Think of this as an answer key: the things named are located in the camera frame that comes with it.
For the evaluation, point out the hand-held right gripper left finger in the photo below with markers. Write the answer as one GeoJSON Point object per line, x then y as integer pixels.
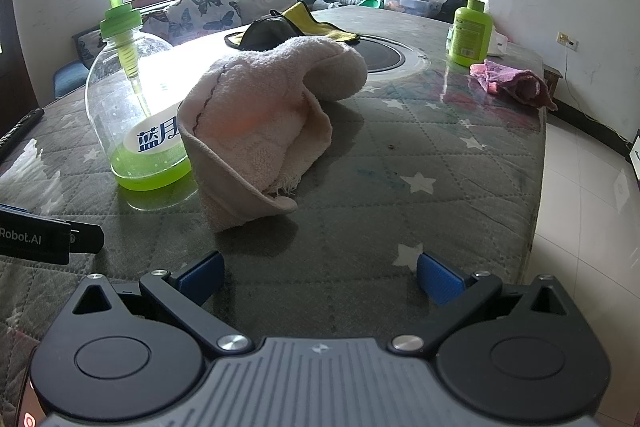
{"type": "Point", "coordinates": [202, 279]}

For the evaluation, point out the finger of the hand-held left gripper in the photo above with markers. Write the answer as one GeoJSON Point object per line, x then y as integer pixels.
{"type": "Point", "coordinates": [85, 241]}

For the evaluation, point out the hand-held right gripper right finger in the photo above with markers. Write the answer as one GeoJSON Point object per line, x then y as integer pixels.
{"type": "Point", "coordinates": [440, 279]}

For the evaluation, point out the clear pump bottle green liquid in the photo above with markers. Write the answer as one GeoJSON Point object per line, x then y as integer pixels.
{"type": "Point", "coordinates": [125, 107]}

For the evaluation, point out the pale pink towel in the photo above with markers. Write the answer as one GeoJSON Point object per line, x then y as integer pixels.
{"type": "Point", "coordinates": [250, 97]}

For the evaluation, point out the black remote control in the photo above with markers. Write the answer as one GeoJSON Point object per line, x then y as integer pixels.
{"type": "Point", "coordinates": [20, 132]}

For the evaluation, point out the blue sofa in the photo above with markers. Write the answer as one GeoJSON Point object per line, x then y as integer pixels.
{"type": "Point", "coordinates": [67, 79]}

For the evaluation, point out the pink rag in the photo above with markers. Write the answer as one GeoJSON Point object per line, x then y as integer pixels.
{"type": "Point", "coordinates": [520, 82]}

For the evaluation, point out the round black cooktop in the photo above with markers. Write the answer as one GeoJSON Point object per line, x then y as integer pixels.
{"type": "Point", "coordinates": [385, 54]}

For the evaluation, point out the green plastic bottle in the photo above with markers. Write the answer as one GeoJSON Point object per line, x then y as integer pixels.
{"type": "Point", "coordinates": [470, 37]}

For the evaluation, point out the yellow and black cloth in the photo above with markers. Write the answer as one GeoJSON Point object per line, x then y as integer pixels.
{"type": "Point", "coordinates": [265, 32]}

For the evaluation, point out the square butterfly print pillow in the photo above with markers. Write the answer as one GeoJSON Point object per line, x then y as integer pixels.
{"type": "Point", "coordinates": [205, 7]}

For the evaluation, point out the black bag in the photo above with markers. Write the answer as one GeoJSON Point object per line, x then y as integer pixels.
{"type": "Point", "coordinates": [452, 9]}

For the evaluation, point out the clear plastic storage box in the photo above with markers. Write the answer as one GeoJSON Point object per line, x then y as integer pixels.
{"type": "Point", "coordinates": [415, 4]}

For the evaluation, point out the white pillow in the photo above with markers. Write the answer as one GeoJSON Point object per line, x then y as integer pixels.
{"type": "Point", "coordinates": [265, 4]}

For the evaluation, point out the green plastic basin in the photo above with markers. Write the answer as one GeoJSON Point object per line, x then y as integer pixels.
{"type": "Point", "coordinates": [371, 3]}

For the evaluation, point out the wall socket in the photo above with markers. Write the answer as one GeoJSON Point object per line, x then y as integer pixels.
{"type": "Point", "coordinates": [567, 40]}

